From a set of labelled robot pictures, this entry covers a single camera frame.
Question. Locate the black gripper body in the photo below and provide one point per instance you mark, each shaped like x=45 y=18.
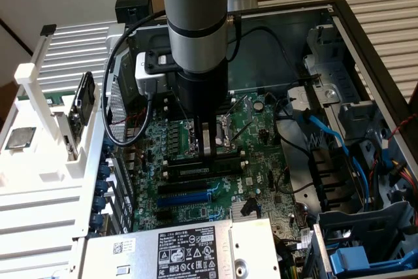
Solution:
x=202 y=96

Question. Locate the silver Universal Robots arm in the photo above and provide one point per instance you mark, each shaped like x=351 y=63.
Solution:
x=196 y=14

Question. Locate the RAM stick with white label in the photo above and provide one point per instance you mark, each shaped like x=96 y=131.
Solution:
x=192 y=171

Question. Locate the black RAM slot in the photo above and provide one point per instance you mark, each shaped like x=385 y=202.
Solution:
x=228 y=161

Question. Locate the green RAM stick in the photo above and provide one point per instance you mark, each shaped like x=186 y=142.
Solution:
x=39 y=98

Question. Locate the CPU socket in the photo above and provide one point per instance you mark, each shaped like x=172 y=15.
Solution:
x=225 y=128

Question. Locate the long black expansion slot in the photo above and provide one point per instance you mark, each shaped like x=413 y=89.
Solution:
x=183 y=188

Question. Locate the round coin battery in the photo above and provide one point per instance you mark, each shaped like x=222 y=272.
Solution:
x=259 y=106

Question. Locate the blue expansion slot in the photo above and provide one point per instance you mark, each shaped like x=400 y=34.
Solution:
x=183 y=200

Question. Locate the green motherboard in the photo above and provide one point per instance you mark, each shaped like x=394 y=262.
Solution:
x=261 y=161

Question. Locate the open black PC case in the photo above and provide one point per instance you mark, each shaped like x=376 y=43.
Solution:
x=261 y=63

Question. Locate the short black expansion slot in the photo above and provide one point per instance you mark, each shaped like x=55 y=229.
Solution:
x=164 y=215

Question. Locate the silver chipset heatsink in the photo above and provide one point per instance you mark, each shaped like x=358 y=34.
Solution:
x=243 y=210

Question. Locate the blue slot retention clip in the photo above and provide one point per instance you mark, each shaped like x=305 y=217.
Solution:
x=100 y=205
x=102 y=187
x=106 y=150
x=102 y=169
x=97 y=223

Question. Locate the black box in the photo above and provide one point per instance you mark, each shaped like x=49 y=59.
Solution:
x=134 y=4

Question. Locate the black card in rack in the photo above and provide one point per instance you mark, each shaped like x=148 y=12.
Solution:
x=83 y=99

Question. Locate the silver power supply unit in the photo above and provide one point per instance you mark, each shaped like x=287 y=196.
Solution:
x=147 y=259

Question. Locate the grey metal disk bay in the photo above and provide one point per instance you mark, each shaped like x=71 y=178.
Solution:
x=339 y=73

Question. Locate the small black rack cap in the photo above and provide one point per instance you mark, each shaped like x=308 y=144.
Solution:
x=47 y=29

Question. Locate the white parts rack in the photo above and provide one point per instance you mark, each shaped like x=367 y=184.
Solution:
x=39 y=210

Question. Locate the silver CPU chip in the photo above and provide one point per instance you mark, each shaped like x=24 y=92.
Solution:
x=21 y=138

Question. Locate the blue drive caddy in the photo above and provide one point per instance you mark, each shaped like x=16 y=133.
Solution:
x=349 y=259

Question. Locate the grey drive cage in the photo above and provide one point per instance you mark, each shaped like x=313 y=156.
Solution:
x=375 y=223

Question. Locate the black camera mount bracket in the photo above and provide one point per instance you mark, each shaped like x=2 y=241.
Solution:
x=156 y=61

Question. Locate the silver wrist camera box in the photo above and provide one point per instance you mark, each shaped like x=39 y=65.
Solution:
x=143 y=78

